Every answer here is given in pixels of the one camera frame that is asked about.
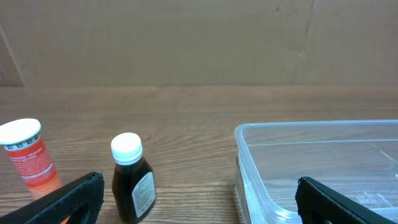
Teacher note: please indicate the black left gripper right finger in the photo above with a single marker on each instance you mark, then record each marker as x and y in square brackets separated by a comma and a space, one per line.
[318, 204]

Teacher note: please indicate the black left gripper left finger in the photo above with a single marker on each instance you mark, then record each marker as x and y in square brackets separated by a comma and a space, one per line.
[79, 201]

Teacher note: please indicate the dark brown syrup bottle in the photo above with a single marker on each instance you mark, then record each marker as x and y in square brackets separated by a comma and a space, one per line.
[133, 180]

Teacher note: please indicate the orange tube with white cap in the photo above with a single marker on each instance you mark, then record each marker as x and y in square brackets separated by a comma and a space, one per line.
[26, 149]

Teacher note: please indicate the clear plastic container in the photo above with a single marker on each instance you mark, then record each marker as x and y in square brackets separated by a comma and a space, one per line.
[356, 158]

